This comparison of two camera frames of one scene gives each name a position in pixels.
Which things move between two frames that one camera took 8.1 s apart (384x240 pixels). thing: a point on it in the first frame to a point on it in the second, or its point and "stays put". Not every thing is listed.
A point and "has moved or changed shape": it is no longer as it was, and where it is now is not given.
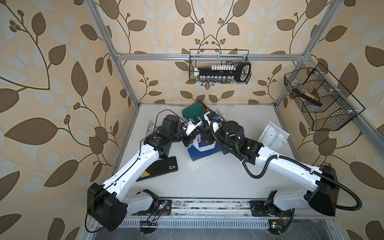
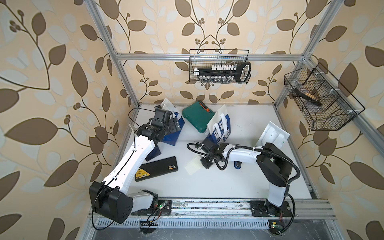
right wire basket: x=326 y=106 stays put
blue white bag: x=214 y=148 has moved or changed shape
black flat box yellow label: x=162 y=166 stays put
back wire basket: x=219 y=66 stays put
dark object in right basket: x=314 y=99 stays put
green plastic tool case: x=194 y=109 stays put
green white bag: x=273 y=137 stays put
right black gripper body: x=221 y=135 to x=207 y=160
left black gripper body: x=179 y=135 to x=170 y=127
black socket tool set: x=225 y=73 stays put
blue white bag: x=198 y=151 to x=171 y=138
